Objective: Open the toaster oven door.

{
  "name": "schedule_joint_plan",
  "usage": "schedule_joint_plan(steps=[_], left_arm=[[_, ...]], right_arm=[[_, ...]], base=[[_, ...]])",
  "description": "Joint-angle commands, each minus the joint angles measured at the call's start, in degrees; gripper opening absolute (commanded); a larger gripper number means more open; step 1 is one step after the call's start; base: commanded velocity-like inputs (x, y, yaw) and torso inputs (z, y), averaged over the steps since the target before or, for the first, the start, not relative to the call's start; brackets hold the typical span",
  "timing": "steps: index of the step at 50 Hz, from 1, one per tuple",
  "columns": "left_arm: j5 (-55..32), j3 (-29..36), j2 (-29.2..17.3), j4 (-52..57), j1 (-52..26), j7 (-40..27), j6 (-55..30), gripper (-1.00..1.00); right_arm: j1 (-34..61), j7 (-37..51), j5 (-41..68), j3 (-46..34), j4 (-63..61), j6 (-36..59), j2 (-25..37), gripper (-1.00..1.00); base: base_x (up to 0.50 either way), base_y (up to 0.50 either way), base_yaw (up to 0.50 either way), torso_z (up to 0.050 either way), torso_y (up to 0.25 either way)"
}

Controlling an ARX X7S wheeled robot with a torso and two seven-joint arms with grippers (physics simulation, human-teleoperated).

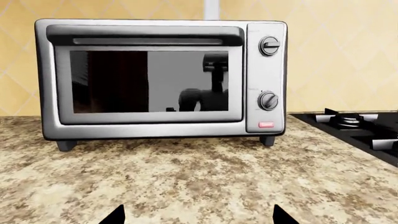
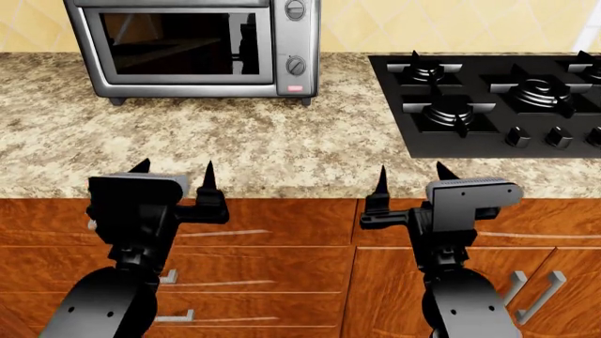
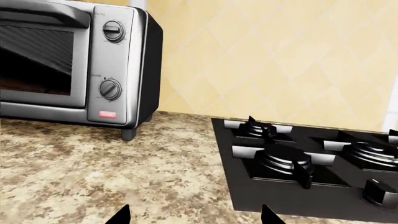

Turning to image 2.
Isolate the wooden cabinet door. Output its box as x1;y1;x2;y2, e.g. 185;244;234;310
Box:
341;245;559;338
518;245;601;338

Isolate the silver cabinet door handle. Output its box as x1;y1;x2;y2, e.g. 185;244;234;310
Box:
513;270;568;326
502;270;529;307

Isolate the large black gas burner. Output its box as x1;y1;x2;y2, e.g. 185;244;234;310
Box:
488;62;594;120

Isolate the wide wooden cabinet drawer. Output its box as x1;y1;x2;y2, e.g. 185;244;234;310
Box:
0;245;357;294
0;197;359;248
0;290;349;328

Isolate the stainless steel toaster oven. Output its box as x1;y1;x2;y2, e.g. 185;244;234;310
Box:
62;0;322;107

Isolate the small black gas burner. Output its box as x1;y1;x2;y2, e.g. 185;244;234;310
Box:
564;49;601;85
385;49;464;87
401;90;498;140

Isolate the black glass gas cooktop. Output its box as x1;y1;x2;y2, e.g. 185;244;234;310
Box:
367;51;601;161

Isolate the round silver oven knob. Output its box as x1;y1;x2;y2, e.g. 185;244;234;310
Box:
285;55;308;77
285;0;308;22

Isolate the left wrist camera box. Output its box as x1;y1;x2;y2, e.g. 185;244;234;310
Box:
87;171;191;212

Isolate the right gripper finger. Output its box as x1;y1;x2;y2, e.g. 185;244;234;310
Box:
364;164;393;215
435;161;462;184

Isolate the wooden drawer under cooktop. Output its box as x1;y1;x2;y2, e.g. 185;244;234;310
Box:
351;197;601;249

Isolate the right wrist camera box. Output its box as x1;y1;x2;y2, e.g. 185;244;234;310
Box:
424;177;524;234

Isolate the glass toaster oven door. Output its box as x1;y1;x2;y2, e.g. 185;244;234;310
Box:
82;7;275;86

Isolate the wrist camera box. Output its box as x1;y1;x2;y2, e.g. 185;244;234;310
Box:
424;177;524;234
87;171;191;212

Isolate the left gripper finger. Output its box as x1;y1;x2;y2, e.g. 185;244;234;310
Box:
195;160;226;209
127;158;152;175

